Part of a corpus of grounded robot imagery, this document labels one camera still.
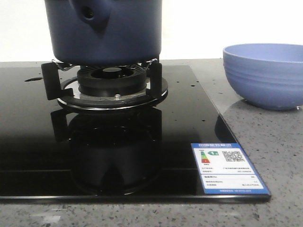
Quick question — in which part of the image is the black gas burner head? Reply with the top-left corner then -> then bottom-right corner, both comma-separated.
77,65 -> 147,97

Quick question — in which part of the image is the black glass gas hob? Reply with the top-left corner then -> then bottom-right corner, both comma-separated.
0,66 -> 271,203

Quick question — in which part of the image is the silver wire trivet ring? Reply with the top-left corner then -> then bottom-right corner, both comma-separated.
51,58 -> 159,72

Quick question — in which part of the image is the dark blue cooking pot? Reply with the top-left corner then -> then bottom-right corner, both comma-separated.
45,0 -> 162,66

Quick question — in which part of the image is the light blue ribbed bowl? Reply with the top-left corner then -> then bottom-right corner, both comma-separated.
223,44 -> 303,110

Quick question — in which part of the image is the black pan support grate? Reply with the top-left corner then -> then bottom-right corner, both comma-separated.
41,59 -> 168,111

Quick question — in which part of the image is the blue energy label sticker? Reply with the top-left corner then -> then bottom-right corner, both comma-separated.
191,143 -> 270,195

